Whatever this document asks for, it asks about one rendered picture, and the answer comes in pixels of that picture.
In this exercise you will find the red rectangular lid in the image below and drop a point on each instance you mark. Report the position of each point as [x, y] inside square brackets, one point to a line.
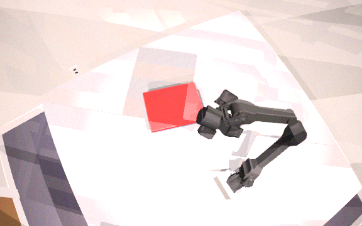
[172, 106]

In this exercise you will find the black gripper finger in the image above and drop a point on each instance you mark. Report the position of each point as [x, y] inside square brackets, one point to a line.
[217, 100]

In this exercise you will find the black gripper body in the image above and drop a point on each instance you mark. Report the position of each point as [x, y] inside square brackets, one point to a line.
[225, 98]

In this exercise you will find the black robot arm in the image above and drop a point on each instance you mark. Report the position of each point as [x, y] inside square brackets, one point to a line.
[244, 112]

